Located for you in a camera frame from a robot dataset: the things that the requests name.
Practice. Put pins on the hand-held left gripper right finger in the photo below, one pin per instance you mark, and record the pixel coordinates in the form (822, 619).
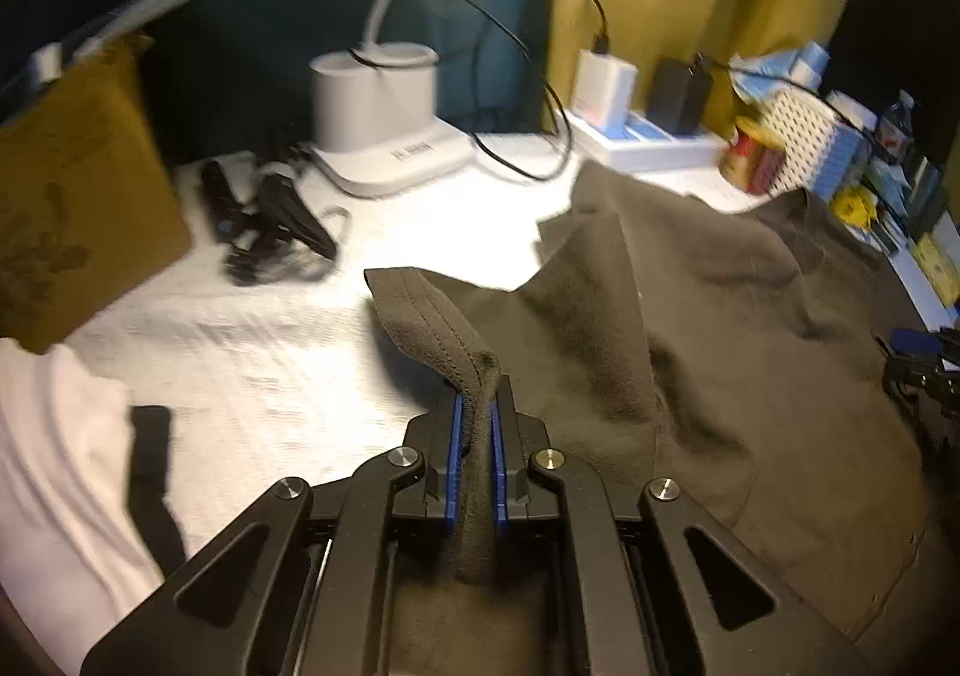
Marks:
(498, 481)

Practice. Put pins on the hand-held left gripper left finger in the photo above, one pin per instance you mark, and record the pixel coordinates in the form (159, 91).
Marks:
(453, 466)

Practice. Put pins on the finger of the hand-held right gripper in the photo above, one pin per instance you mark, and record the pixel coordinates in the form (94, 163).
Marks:
(922, 391)
(915, 342)

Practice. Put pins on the dark olive printed t-shirt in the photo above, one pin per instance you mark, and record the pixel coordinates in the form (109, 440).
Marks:
(712, 316)

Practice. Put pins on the yellow printed box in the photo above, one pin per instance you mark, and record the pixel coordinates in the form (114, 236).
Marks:
(937, 267)

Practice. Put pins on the yellow snack packet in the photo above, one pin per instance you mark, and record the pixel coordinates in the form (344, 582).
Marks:
(855, 203)

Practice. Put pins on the clear water bottle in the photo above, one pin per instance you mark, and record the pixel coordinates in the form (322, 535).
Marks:
(898, 124)

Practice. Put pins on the white perforated basket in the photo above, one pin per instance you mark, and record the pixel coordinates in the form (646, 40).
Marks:
(802, 136)

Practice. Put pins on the clear jar with white lid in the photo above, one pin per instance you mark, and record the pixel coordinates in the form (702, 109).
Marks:
(851, 109)

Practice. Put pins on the red can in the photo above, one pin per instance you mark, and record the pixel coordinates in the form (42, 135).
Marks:
(750, 158)

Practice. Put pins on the blue tissue packet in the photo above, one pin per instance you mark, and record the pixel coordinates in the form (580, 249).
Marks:
(787, 72)

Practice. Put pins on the white power strip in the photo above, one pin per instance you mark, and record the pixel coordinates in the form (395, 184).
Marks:
(645, 154)

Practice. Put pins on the black charger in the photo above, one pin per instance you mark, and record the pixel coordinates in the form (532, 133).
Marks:
(675, 98)

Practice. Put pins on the black utility tool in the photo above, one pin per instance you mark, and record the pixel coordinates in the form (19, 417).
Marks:
(221, 203)

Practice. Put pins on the white desk lamp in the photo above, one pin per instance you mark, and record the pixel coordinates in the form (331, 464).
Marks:
(375, 91)

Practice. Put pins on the white garment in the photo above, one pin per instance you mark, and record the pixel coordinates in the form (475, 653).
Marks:
(60, 466)

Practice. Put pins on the white charger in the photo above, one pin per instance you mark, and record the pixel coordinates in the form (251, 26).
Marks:
(604, 87)

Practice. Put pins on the brown cardboard box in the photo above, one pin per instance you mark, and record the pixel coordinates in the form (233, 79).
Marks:
(75, 196)

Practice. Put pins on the white adapter plug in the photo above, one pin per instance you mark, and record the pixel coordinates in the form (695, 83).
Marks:
(49, 62)

